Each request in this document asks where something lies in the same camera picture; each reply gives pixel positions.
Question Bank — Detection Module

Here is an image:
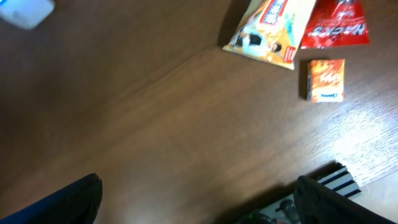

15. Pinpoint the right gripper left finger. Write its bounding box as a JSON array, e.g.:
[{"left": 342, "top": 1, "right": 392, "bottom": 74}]
[{"left": 1, "top": 173, "right": 103, "bottom": 224}]

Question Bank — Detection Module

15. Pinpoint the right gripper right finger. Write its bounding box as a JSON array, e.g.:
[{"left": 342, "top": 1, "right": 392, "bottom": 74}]
[{"left": 294, "top": 175, "right": 394, "bottom": 224}]

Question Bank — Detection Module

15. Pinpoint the orange tissue pack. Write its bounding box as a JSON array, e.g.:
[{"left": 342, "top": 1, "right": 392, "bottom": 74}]
[{"left": 307, "top": 59, "right": 345, "bottom": 103}]

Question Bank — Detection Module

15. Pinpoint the cream noodle packet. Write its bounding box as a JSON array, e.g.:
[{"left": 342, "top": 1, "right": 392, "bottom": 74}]
[{"left": 223, "top": 0, "right": 316, "bottom": 70}]

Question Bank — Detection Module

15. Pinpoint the red snack bag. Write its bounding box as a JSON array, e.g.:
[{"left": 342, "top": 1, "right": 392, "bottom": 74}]
[{"left": 301, "top": 0, "right": 370, "bottom": 49}]

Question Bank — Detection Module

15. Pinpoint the right arm mounting base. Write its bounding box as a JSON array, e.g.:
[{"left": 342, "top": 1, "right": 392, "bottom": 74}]
[{"left": 235, "top": 162, "right": 362, "bottom": 224}]

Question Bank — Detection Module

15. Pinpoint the white barcode scanner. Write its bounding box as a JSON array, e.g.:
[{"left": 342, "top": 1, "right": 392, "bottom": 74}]
[{"left": 1, "top": 0, "right": 55, "bottom": 30}]

